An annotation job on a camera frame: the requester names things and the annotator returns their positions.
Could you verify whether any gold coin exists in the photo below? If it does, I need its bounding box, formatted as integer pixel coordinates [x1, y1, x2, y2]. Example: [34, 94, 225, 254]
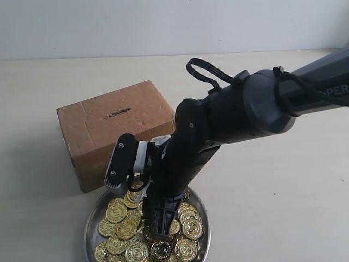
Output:
[174, 239, 197, 261]
[106, 235, 125, 255]
[98, 218, 117, 237]
[106, 203, 127, 223]

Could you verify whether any gold coin front left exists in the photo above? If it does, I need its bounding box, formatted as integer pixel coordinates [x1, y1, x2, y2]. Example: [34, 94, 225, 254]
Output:
[106, 235, 125, 255]

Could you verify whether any black cable loop right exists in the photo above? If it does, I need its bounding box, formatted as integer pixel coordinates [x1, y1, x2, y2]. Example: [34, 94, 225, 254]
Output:
[185, 57, 246, 91]

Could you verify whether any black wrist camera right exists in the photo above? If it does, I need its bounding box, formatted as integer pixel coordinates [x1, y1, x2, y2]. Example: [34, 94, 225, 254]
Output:
[104, 133, 139, 194]

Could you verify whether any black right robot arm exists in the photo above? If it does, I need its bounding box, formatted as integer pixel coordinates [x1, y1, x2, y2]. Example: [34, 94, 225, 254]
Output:
[143, 48, 348, 240]

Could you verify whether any round steel plate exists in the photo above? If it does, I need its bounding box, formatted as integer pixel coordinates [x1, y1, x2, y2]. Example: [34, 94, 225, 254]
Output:
[84, 182, 211, 262]

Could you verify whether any gold coin far left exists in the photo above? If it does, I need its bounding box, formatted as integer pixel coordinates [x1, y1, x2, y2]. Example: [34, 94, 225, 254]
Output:
[98, 218, 117, 237]

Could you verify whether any gold coin front right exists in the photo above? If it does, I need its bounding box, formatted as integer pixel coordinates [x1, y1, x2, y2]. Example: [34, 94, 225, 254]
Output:
[174, 239, 197, 261]

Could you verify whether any gold coin right edge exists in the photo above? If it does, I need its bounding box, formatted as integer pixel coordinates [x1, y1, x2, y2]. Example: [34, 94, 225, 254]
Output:
[182, 218, 204, 240]

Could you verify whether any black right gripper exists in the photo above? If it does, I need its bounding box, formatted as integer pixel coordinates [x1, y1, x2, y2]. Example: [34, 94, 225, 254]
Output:
[143, 133, 221, 240]

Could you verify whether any gold coin left upper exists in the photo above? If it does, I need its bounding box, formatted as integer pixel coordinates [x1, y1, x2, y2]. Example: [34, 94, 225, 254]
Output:
[106, 203, 127, 223]

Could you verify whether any brown cardboard box with slot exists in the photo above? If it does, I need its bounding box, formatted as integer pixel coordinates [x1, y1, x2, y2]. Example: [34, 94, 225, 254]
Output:
[57, 80, 175, 193]

